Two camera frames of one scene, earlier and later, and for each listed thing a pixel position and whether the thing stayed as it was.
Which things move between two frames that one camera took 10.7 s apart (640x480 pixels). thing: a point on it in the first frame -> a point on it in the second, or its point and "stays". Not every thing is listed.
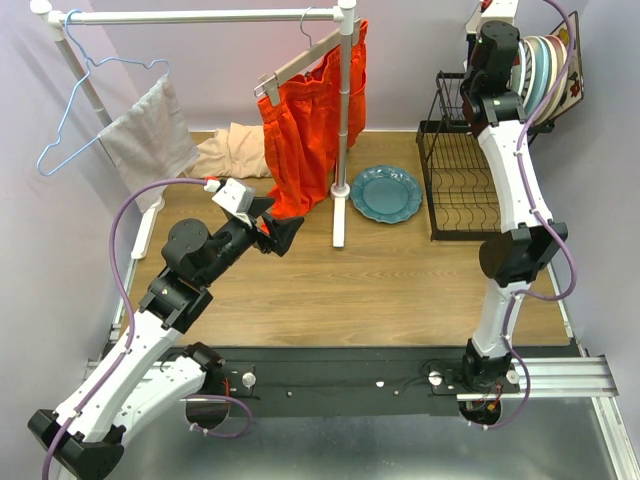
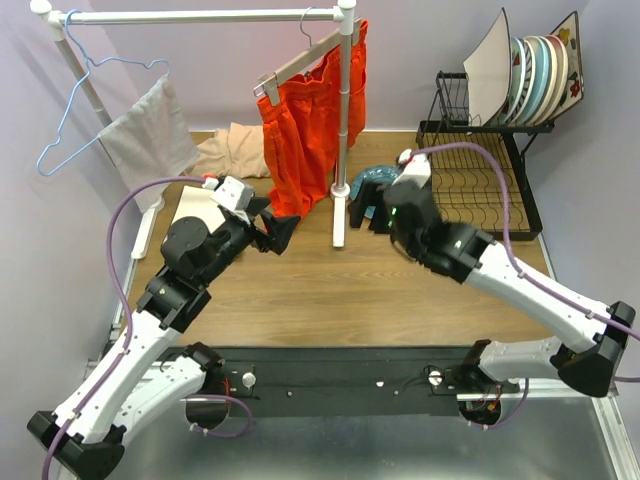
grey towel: [151, 142] stays
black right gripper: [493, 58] -> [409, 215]
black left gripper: [282, 231] stays
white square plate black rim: [472, 24] -> [198, 203]
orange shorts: [300, 131] stays
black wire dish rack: [462, 197] stays
